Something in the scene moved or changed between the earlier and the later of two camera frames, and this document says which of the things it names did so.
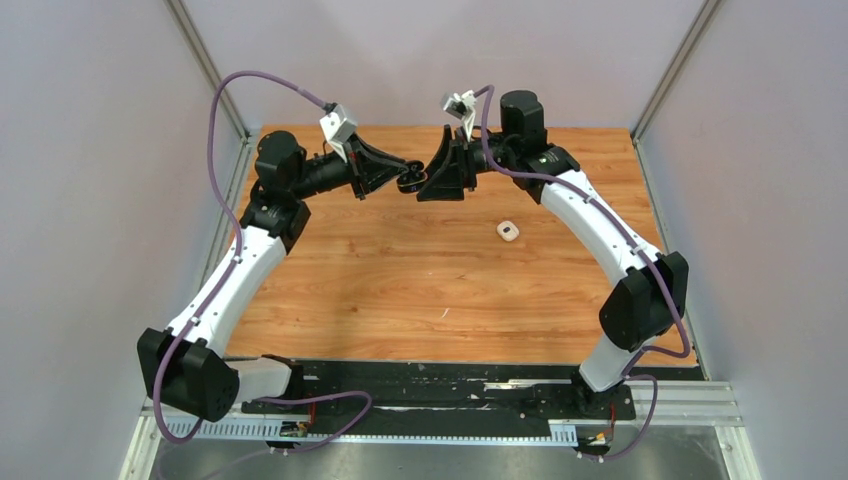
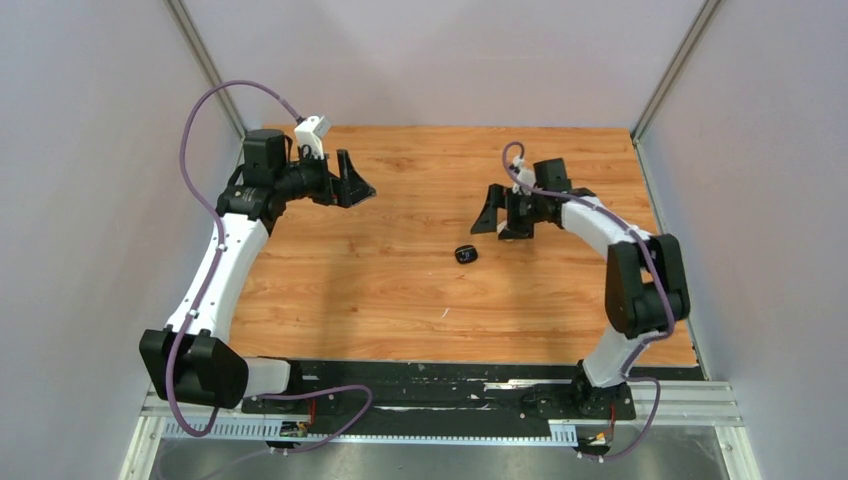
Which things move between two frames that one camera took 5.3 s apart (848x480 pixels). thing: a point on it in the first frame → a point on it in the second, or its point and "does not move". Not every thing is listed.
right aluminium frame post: x=706 y=11 does not move
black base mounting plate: x=448 y=398 does not move
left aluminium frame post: x=196 y=41 does not move
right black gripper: x=451 y=170 → x=502 y=197
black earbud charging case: x=413 y=179 → x=466 y=254
